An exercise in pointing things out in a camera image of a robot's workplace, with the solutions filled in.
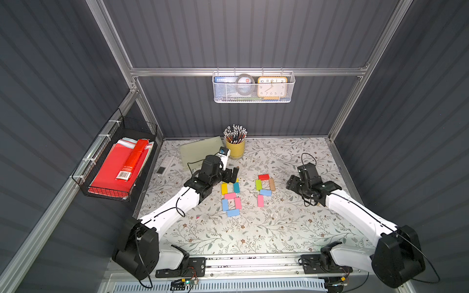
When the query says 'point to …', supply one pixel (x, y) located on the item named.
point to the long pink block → (261, 201)
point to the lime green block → (258, 184)
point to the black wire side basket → (120, 127)
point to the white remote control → (165, 164)
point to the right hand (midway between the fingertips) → (291, 184)
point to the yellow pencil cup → (237, 150)
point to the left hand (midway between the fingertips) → (230, 165)
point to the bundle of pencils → (236, 134)
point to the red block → (264, 177)
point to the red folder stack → (105, 182)
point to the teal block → (236, 187)
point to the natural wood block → (272, 185)
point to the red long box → (130, 162)
